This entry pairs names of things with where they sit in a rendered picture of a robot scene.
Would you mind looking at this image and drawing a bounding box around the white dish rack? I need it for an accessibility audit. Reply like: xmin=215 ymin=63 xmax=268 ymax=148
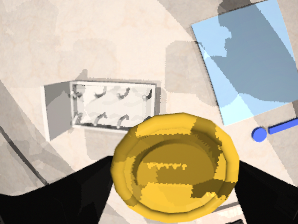
xmin=40 ymin=80 xmax=157 ymax=141

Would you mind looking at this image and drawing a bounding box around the yellow plate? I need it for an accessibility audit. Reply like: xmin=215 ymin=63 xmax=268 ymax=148
xmin=110 ymin=112 xmax=239 ymax=224

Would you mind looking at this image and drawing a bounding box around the light blue flat mat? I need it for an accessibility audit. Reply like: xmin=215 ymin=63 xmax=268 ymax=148
xmin=190 ymin=0 xmax=298 ymax=125

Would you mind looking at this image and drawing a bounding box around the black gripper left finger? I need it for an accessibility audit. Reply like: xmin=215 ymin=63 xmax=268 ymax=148
xmin=0 ymin=156 xmax=113 ymax=224

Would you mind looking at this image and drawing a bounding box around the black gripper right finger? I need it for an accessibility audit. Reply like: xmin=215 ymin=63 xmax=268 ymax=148
xmin=234 ymin=160 xmax=298 ymax=224

